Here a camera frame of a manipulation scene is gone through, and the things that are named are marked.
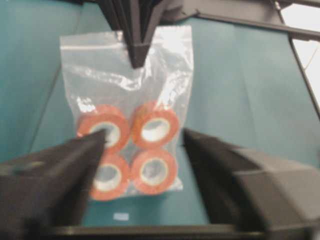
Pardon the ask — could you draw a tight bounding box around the orange tape roll top-right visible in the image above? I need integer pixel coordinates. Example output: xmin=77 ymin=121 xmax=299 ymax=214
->
xmin=76 ymin=104 xmax=130 ymax=154

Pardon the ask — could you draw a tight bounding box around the orange tape roll bottom-left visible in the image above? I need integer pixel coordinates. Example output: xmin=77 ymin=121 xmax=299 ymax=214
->
xmin=90 ymin=152 xmax=130 ymax=201

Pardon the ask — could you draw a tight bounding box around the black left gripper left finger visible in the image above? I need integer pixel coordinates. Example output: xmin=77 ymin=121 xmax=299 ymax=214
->
xmin=0 ymin=130 xmax=106 ymax=240

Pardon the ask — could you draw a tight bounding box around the orange tape roll top-left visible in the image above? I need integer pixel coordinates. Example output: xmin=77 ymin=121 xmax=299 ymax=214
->
xmin=130 ymin=149 xmax=178 ymax=195

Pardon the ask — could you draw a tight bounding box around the orange tape roll bottom-right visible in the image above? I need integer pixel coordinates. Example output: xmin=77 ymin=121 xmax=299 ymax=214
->
xmin=131 ymin=101 xmax=180 ymax=149

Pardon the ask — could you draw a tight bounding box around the clear zip bag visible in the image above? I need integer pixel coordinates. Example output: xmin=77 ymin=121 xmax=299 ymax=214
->
xmin=60 ymin=26 xmax=194 ymax=199

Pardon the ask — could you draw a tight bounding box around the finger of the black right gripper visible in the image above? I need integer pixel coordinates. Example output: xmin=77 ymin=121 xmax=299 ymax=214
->
xmin=98 ymin=0 xmax=144 ymax=68
xmin=139 ymin=0 xmax=167 ymax=67

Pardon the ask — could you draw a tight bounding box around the small white label sticker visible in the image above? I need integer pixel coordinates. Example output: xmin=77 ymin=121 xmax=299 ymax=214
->
xmin=113 ymin=212 xmax=130 ymax=221

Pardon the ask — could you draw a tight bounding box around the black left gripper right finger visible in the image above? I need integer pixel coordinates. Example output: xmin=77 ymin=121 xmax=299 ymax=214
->
xmin=183 ymin=128 xmax=320 ymax=240

